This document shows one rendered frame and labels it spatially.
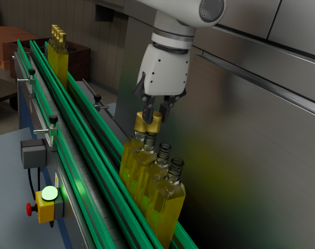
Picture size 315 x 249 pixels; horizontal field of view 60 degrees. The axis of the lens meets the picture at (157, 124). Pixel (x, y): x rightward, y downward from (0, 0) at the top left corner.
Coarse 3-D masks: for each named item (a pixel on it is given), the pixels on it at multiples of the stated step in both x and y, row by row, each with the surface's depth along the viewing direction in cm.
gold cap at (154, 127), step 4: (156, 112) 64; (156, 116) 62; (160, 116) 62; (152, 120) 62; (156, 120) 62; (160, 120) 62; (148, 124) 63; (152, 124) 62; (156, 124) 62; (160, 124) 63; (148, 128) 63; (152, 128) 63; (156, 128) 63; (152, 132) 63; (156, 132) 63
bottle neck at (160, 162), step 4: (160, 144) 61; (164, 144) 62; (168, 144) 62; (160, 148) 60; (164, 148) 60; (168, 148) 61; (160, 152) 61; (164, 152) 60; (168, 152) 61; (160, 156) 61; (164, 156) 61; (168, 156) 61; (156, 160) 62; (160, 160) 61; (164, 160) 61; (168, 160) 62; (156, 164) 62; (160, 164) 62; (164, 164) 62
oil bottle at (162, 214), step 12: (180, 180) 60; (156, 192) 60; (168, 192) 57; (180, 192) 58; (156, 204) 60; (168, 204) 58; (180, 204) 60; (156, 216) 60; (168, 216) 60; (156, 228) 61; (168, 228) 62; (168, 240) 65
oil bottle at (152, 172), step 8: (144, 168) 65; (152, 168) 62; (160, 168) 62; (168, 168) 63; (144, 176) 65; (152, 176) 62; (160, 176) 61; (144, 184) 65; (152, 184) 62; (144, 192) 65; (144, 200) 66; (144, 208) 66; (144, 216) 66
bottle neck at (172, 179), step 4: (172, 160) 57; (176, 160) 58; (180, 160) 57; (172, 164) 56; (176, 164) 56; (180, 164) 58; (172, 168) 56; (176, 168) 56; (180, 168) 56; (168, 172) 58; (172, 172) 57; (176, 172) 56; (180, 172) 57; (168, 176) 58; (172, 176) 57; (176, 176) 57; (168, 180) 58; (172, 180) 57; (176, 180) 57
